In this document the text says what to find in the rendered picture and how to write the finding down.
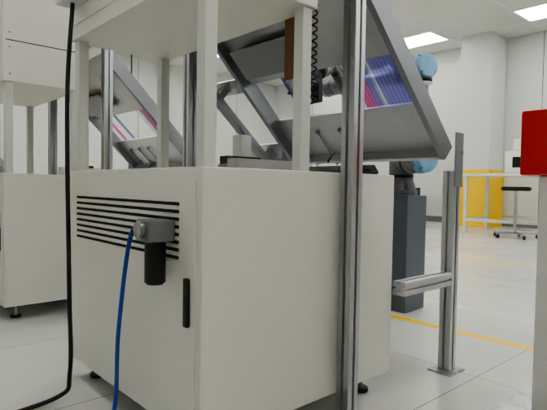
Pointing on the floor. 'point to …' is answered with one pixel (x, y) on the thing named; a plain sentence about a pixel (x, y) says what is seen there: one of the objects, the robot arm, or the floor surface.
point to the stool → (514, 215)
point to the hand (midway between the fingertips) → (292, 93)
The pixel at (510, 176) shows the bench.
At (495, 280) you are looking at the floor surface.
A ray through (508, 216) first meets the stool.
